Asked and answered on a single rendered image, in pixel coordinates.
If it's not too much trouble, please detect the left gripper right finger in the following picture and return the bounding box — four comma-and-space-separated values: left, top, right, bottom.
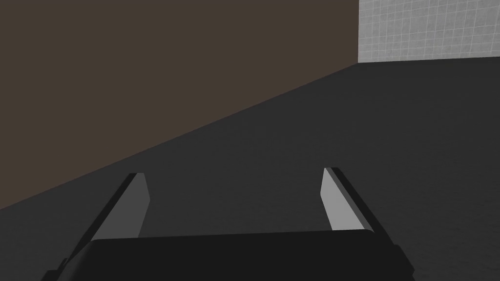
320, 167, 379, 234

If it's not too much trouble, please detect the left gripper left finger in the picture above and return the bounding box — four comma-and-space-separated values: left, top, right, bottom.
89, 172, 151, 242

